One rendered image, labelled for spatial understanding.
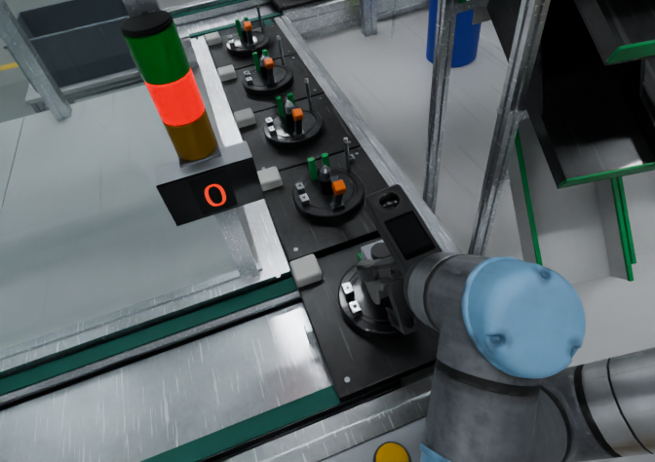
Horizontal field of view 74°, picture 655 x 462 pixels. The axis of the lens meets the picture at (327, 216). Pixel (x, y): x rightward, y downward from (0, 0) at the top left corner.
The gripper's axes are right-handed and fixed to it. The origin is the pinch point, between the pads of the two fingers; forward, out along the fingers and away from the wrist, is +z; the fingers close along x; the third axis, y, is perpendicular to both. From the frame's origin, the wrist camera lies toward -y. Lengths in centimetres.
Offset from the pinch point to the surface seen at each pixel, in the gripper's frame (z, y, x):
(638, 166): -16.5, -2.3, 28.6
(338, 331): 5.3, 9.6, -8.5
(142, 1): -16.1, -34.0, -18.8
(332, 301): 9.0, 5.7, -7.5
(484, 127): 45, -16, 48
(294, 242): 19.0, -4.7, -9.6
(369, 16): 85, -67, 44
